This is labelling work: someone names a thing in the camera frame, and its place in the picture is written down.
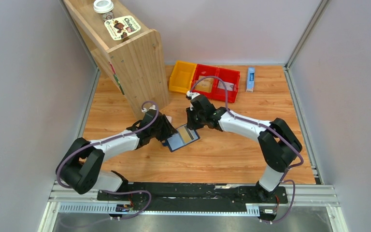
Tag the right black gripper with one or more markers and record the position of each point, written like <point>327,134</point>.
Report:
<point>190,124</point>

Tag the Chobani yogurt lid pack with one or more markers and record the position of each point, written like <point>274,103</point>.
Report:
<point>121,27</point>

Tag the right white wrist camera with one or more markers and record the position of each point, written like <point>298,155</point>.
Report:
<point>191,95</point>

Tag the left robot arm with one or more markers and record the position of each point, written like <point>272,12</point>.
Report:
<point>80,168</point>

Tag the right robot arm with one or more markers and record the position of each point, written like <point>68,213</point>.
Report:
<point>279,145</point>

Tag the tan cards in bin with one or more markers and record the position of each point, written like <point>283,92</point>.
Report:
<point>205,85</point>

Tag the red plastic bin left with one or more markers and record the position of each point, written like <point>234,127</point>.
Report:
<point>202,71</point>

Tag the silver card in bin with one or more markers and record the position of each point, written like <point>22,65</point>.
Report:
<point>226,86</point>

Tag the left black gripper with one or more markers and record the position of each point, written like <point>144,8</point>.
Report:
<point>169,129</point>

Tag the red plastic bin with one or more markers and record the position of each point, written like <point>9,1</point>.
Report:
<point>226,75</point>
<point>202,71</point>

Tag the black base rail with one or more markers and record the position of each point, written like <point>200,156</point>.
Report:
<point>194,197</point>

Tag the navy blue card holder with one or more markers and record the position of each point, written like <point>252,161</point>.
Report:
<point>174,142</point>

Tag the wooden shelf unit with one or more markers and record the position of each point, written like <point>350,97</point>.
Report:
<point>136,63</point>

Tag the yellow plastic bin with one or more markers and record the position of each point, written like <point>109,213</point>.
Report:
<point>181,77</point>

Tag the red plastic bin right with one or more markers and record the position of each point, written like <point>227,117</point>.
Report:
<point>226,75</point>

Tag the blue white toothpaste box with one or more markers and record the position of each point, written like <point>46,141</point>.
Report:
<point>250,79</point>

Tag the gold credit card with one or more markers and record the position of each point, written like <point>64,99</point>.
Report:
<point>187,136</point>

